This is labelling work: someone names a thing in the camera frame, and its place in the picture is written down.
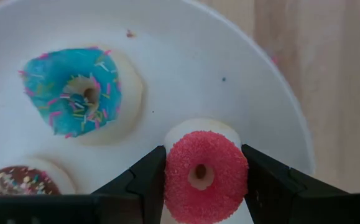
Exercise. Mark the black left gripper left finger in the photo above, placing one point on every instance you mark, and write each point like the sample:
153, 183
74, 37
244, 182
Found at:
142, 186

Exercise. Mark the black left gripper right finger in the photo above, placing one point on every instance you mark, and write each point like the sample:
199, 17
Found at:
270, 186

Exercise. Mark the small red sugar donut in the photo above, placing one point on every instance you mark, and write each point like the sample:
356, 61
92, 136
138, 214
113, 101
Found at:
182, 161

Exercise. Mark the small chocolate sprinkled donut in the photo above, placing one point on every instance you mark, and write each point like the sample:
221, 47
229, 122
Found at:
15, 182

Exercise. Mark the small blue sprinkled donut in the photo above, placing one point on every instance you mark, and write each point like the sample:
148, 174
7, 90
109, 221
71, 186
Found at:
58, 81

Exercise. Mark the white round plate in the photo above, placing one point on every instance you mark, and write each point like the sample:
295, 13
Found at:
198, 77

